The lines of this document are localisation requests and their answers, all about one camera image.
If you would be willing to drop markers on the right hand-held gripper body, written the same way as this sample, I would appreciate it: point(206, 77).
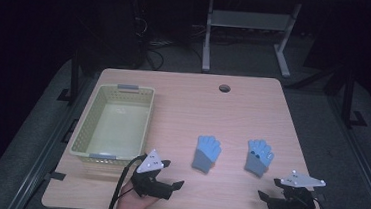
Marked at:
point(294, 201)

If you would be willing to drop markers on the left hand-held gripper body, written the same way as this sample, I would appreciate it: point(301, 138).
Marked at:
point(150, 163)

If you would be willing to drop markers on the blue grey glove dark marks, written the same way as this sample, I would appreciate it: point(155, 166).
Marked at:
point(258, 158)

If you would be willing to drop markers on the blue and grey glove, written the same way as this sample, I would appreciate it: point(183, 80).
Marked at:
point(206, 153)

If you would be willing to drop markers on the pale yellow plastic basket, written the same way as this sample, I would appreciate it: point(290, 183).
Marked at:
point(114, 129)

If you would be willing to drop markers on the person's left hand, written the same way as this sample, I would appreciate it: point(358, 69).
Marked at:
point(132, 205)

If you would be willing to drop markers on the black metal stand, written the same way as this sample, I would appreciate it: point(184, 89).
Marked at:
point(348, 97)
point(74, 75)

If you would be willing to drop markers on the black table edge bracket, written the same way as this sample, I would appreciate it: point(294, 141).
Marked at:
point(55, 176)

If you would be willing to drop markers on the grey metal table frame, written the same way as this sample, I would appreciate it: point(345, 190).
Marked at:
point(247, 20)

